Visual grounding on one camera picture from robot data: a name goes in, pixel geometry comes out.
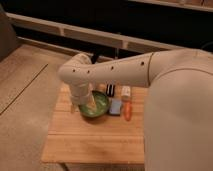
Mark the green ceramic bowl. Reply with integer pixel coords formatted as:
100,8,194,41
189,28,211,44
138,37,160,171
79,90,110,118

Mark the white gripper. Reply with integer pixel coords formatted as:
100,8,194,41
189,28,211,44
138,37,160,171
70,93,97,112

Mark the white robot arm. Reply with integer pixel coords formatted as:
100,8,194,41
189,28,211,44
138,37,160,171
59,49,213,171

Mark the wooden table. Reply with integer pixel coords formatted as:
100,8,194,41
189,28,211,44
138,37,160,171
41,84,147,164

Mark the blue sponge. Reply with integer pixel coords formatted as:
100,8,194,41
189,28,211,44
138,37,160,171
109,98,122,115

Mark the white shelf rail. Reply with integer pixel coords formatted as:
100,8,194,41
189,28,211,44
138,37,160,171
6,12,182,53

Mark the orange carrot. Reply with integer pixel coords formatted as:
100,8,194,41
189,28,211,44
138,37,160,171
124,102,132,121

